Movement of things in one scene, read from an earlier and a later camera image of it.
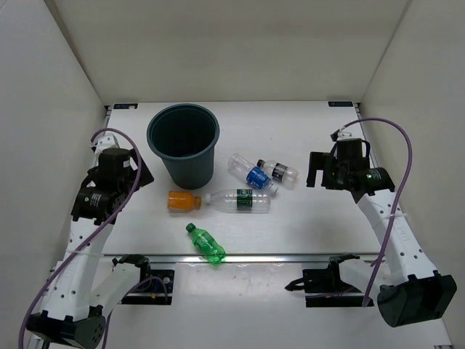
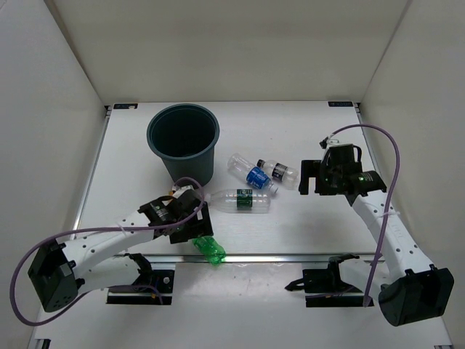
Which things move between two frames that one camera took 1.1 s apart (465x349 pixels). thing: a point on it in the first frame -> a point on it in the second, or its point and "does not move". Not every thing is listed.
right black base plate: x=325 y=288 does not move
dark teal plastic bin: x=184 y=135 does not move
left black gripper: x=145 y=177 -> x=201 y=227
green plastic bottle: x=213 y=252 does not move
